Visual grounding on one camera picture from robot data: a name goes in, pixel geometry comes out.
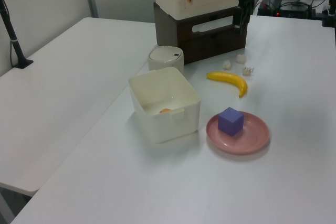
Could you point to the purple cube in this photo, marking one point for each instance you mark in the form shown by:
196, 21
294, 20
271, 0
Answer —
230, 121

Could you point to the dark brown wooden drawer box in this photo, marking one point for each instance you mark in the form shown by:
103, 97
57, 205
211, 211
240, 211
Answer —
210, 37

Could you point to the black electronics box red light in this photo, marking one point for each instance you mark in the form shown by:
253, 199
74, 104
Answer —
286, 7

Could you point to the ragged crumpled white paper ball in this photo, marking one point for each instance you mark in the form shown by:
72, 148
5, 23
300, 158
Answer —
248, 71

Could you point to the yellow banana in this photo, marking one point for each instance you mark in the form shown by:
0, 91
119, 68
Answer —
231, 78

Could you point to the small beige lidded trash can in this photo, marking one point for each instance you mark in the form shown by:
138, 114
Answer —
165, 57

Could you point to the small orange object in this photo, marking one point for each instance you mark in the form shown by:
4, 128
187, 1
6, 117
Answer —
165, 111

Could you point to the pink plate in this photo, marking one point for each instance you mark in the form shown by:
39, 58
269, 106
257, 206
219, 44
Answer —
252, 140

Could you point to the open cream plastic bin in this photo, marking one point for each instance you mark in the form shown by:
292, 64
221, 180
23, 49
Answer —
168, 119

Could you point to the black clamp mount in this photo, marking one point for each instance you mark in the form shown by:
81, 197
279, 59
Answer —
329, 14

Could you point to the black camera stand pole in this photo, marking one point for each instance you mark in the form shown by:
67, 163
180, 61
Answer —
13, 43

